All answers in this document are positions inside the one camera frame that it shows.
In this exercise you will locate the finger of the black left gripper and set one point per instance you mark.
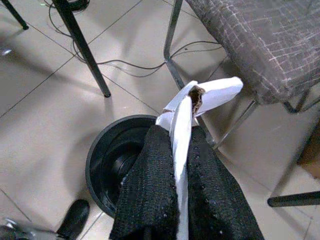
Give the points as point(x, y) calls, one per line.
point(75, 217)

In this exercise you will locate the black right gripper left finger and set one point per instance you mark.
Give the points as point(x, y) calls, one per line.
point(147, 195)

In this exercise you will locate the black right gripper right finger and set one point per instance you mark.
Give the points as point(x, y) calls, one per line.
point(215, 205)

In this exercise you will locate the white torn cardboard piece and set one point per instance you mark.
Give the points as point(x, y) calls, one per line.
point(181, 140)

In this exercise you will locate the black round rubbish bin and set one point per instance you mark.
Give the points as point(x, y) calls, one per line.
point(110, 155)

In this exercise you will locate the brown box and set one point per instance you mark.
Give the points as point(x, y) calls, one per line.
point(311, 155)

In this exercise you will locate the black table leg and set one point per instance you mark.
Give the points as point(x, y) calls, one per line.
point(16, 15)
point(82, 50)

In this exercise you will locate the grey fabric metal frame chair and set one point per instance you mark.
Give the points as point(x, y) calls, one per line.
point(262, 37)

